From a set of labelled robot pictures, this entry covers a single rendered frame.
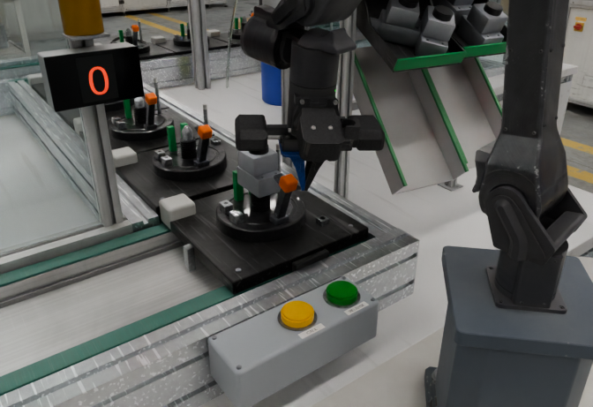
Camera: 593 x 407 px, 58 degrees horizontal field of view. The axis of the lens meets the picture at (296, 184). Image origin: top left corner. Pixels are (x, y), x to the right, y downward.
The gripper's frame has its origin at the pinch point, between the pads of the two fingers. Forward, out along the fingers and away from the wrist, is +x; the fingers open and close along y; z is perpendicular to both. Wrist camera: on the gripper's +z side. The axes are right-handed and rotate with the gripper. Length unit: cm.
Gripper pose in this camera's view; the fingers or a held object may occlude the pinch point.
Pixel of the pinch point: (305, 167)
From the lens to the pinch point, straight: 70.4
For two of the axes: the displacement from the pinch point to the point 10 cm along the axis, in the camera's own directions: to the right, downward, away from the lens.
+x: -0.6, 8.5, 5.3
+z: 1.2, 5.3, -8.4
